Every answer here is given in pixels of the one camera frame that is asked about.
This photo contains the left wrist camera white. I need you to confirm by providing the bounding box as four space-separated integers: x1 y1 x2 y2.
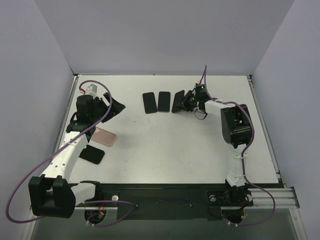
79 84 98 98

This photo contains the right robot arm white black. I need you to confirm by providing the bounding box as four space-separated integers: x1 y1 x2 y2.
172 84 255 205

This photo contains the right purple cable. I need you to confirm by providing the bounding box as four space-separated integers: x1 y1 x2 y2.
197 65 276 227

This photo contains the black phone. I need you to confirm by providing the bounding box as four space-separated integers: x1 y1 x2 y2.
142 92 157 114

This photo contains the blue phone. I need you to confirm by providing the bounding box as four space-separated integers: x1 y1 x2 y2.
157 91 171 113

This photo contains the purple cable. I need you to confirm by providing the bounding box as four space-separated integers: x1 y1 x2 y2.
5 79 140 227
197 65 276 227

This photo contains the aluminium frame rail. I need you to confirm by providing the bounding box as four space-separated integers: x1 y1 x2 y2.
247 75 300 210

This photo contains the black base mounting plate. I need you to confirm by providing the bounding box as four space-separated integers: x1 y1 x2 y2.
72 183 253 222

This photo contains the black ring phone case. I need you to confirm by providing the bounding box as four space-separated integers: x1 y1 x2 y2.
79 144 105 165

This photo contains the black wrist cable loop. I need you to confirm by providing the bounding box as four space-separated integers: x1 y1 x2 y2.
194 109 208 120

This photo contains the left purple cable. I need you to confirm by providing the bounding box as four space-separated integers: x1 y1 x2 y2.
5 79 140 227

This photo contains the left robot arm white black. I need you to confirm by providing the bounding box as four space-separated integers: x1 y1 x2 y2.
28 93 126 218

